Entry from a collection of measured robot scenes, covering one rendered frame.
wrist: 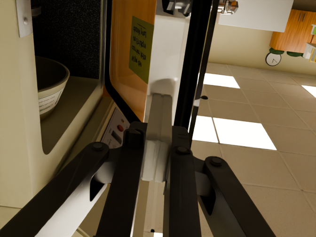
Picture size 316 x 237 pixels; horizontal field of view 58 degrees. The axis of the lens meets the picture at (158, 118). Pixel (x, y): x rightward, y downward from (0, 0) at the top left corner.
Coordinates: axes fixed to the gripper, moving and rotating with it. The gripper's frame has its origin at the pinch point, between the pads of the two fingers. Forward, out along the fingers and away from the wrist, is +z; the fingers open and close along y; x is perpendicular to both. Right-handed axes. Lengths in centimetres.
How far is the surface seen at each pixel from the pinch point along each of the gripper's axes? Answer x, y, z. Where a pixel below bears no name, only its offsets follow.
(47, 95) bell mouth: -5.2, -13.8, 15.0
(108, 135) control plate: -14.8, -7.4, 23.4
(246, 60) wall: -121, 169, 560
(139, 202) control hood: -21.4, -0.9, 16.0
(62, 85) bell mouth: -4.8, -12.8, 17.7
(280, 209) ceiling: -136, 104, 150
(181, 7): 7.0, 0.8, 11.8
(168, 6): 7.0, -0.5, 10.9
